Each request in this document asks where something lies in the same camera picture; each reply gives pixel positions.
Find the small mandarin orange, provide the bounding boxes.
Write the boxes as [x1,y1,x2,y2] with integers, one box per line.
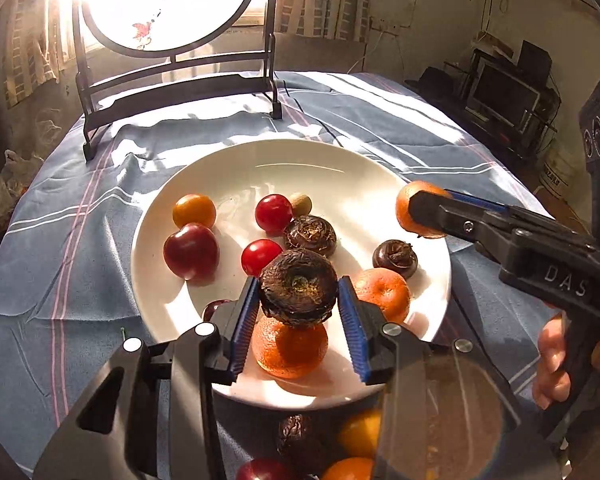
[396,180,453,239]
[321,456,376,480]
[336,408,383,459]
[352,267,411,325]

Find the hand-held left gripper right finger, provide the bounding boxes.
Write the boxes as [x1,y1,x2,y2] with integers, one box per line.
[336,275,563,480]

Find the white round plate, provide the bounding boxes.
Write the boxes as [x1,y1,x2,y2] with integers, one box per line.
[131,138,452,409]

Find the computer monitor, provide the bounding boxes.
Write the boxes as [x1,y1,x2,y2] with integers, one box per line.
[465,57,541,128]

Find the red plum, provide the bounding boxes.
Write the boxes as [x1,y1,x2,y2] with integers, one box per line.
[236,458,296,480]
[163,223,220,281]

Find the large mandarin orange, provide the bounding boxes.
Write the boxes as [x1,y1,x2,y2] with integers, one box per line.
[251,316,329,380]

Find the clear plastic bags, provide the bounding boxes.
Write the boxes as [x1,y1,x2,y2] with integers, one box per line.
[0,149,46,221]

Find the yellow tomato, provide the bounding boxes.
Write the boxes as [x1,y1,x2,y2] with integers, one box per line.
[172,193,217,231]

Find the red cherry tomato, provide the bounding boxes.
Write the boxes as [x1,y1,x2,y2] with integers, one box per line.
[241,239,284,277]
[255,194,294,234]

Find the black speaker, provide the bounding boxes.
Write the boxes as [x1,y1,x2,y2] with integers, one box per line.
[517,40,553,86]

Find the small tan longan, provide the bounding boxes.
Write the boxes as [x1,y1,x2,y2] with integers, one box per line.
[287,191,313,217]

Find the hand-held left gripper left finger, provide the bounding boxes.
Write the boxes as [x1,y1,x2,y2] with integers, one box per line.
[32,276,261,480]

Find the blue striped tablecloth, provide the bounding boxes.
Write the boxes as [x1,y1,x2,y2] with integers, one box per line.
[0,71,561,480]

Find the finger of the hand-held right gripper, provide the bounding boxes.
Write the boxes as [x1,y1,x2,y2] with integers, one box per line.
[444,188,556,221]
[409,190,518,256]

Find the white bucket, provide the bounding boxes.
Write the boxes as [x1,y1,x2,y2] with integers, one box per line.
[537,157,576,193]

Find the round embroidery screen on stand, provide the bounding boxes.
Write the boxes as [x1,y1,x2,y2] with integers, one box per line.
[72,0,283,161]

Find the person's right hand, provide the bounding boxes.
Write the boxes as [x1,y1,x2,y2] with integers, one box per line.
[532,312,600,411]

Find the dark red cherry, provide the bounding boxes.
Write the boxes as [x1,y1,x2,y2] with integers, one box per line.
[202,299,233,323]

